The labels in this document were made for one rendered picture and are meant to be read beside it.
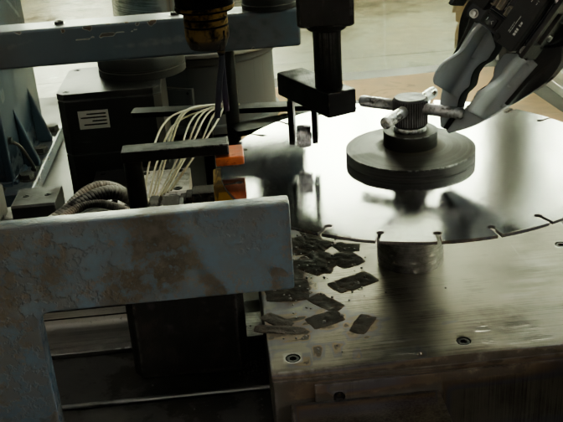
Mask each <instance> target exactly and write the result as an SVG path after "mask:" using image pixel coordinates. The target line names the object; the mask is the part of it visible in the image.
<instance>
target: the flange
mask: <svg viewBox="0 0 563 422"><path fill-rule="evenodd" d="M475 159H476V145H475V143H474V142H473V140H472V139H470V138H469V137H467V136H465V135H463V134H461V133H459V132H456V131H455V132H451V133H448V132H447V131H446V129H443V128H438V127H436V126H435V125H433V124H431V123H427V124H426V131H424V132H422V133H419V134H414V135H406V134H400V133H398V132H395V131H394V126H392V127H391V128H389V129H384V128H382V129H378V130H374V131H368V132H365V133H364V134H361V135H359V136H357V137H355V138H354V139H352V140H351V141H350V142H349V143H348V144H347V146H346V161H347V163H348V165H349V166H351V168H353V170H355V171H357V172H360V173H362V174H364V175H367V176H370V177H373V178H380V179H386V180H393V181H426V180H433V179H438V178H446V177H450V176H452V175H455V174H458V173H460V172H463V171H465V170H467V169H468V168H470V167H471V166H472V165H473V164H474V162H475Z"/></svg>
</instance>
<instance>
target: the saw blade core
mask: <svg viewBox="0 0 563 422"><path fill-rule="evenodd" d="M391 112H392V111H388V110H381V109H375V108H369V107H362V106H360V105H359V103H358V104H356V112H354V113H349V114H346V115H342V116H336V117H332V118H327V117H326V116H323V115H321V114H319V113H318V126H319V138H318V144H312V146H311V147H298V146H297V138H296V141H295V144H294V145H290V144H289V133H288V119H284V120H281V121H280V122H275V123H272V124H270V125H269V126H265V127H263V128H261V129H260V130H258V131H255V132H253V133H251V135H249V136H247V137H245V138H244V139H242V140H241V141H239V142H238V143H237V144H236V145H242V146H243V152H244V159H245V163H244V164H239V165H229V166H221V169H220V170H221V171H225V173H224V174H221V181H222V183H223V186H224V187H225V190H226V192H227V193H228V194H229V195H230V196H231V197H232V198H233V199H243V198H261V197H270V196H280V195H287V197H288V201H289V205H290V219H291V229H294V230H296V231H300V232H303V233H307V234H313V235H317V236H319V235H320V234H321V233H322V237H326V238H331V239H341V240H347V241H353V242H361V243H371V244H375V242H376V240H377V238H378V234H382V235H381V237H380V244H402V245H426V244H437V239H436V234H439V235H440V240H441V242H442V244H457V243H467V242H474V241H481V240H488V239H497V238H498V234H499V235H500V236H501V237H502V238H503V237H507V236H511V235H516V234H522V233H526V232H530V231H533V230H536V229H541V228H544V227H546V226H549V225H550V223H551V224H556V223H558V222H560V221H562V220H563V122H561V121H557V120H555V119H552V118H551V119H549V117H546V116H542V115H538V114H535V113H532V112H528V111H522V110H518V109H514V110H513V108H509V107H508V108H506V109H505V110H503V111H501V112H499V113H498V114H497V115H495V116H492V117H491V118H489V119H487V120H486V121H484V122H482V123H480V124H478V125H476V126H473V127H470V128H468V129H465V130H461V131H457V132H459V133H461V134H463V135H465V136H467V137H469V138H470V139H472V140H473V142H474V143H475V145H476V159H475V162H474V164H473V165H472V166H471V167H470V168H468V169H467V170H465V171H463V172H460V173H458V174H455V175H452V176H450V177H446V178H438V179H433V180H426V181H393V180H386V179H380V178H373V177H370V176H367V175H364V174H362V173H360V172H357V171H355V170H353V168H351V166H349V165H348V163H347V161H346V146H347V144H348V143H349V142H350V141H351V140H352V139H354V138H355V137H357V136H359V135H361V134H364V133H365V132H368V131H374V130H378V129H382V127H381V125H380V120H381V119H382V118H383V117H385V116H387V115H388V114H390V113H391ZM537 217H539V218H537ZM327 227H330V228H327ZM325 228H327V229H326V230H325ZM491 229H495V232H496V233H497V234H496V233H495V232H494V231H493V230H491ZM324 230H325V231H324ZM323 231H324V232H323Z"/></svg>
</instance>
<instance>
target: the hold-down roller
mask: <svg viewBox="0 0 563 422"><path fill-rule="evenodd" d="M297 146H298V147H311V146H312V128H311V125H298V126H297Z"/></svg>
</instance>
